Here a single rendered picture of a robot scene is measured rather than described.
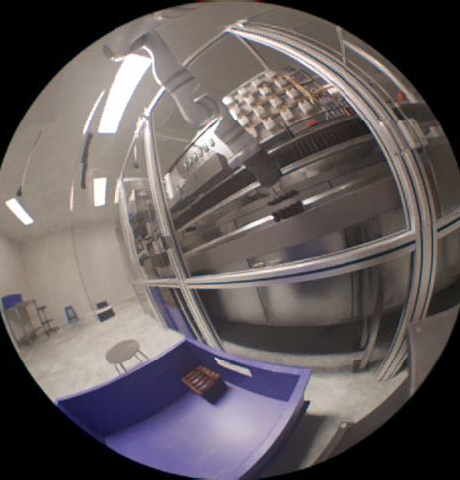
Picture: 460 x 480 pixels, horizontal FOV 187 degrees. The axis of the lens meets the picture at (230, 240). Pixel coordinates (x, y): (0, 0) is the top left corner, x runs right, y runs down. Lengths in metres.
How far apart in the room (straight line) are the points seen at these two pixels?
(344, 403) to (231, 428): 0.42
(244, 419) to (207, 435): 0.12
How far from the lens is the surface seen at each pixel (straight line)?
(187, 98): 0.37
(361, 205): 0.38
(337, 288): 0.72
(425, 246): 0.40
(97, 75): 2.13
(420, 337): 0.20
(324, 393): 0.74
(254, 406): 0.52
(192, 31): 2.03
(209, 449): 0.52
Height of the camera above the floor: 0.70
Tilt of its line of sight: level
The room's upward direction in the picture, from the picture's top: 19 degrees counter-clockwise
